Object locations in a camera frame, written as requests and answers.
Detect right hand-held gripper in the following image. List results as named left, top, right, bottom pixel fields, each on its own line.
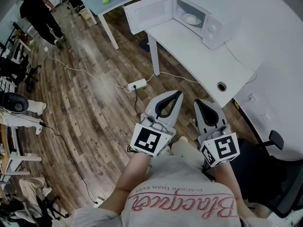
left=193, top=99, right=241, bottom=168

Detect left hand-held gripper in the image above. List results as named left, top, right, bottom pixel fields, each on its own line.
left=129, top=90, right=185, bottom=159

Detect white microwave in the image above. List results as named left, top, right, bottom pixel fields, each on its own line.
left=123, top=0, right=237, bottom=52

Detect white plate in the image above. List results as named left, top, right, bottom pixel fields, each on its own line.
left=180, top=12, right=203, bottom=26

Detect person's left forearm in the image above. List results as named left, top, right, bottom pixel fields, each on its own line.
left=98, top=150, right=156, bottom=214

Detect person's right forearm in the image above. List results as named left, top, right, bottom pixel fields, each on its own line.
left=212, top=162, right=252, bottom=219

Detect white power strip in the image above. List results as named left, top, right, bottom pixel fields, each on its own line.
left=127, top=78, right=148, bottom=91

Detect person's beige trousers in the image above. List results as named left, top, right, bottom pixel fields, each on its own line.
left=170, top=138, right=205, bottom=170

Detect white desk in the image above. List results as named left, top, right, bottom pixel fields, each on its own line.
left=143, top=20, right=258, bottom=109

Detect person's white printed t-shirt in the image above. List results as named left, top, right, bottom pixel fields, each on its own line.
left=72, top=154, right=273, bottom=227

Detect black office chair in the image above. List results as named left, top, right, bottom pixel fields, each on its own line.
left=203, top=130, right=303, bottom=219

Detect beige waste bin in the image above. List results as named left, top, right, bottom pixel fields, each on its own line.
left=79, top=8, right=92, bottom=20

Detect short black power cable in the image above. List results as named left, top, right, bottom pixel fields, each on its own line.
left=133, top=86, right=143, bottom=118

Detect short white power cable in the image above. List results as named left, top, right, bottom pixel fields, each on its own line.
left=145, top=70, right=200, bottom=84

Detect long white floor cable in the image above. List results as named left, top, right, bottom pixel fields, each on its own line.
left=46, top=51, right=132, bottom=94

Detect long black floor cable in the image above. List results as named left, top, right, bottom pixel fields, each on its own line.
left=38, top=121, right=99, bottom=205

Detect white frame table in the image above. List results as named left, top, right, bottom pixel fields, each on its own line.
left=0, top=123, right=44, bottom=176

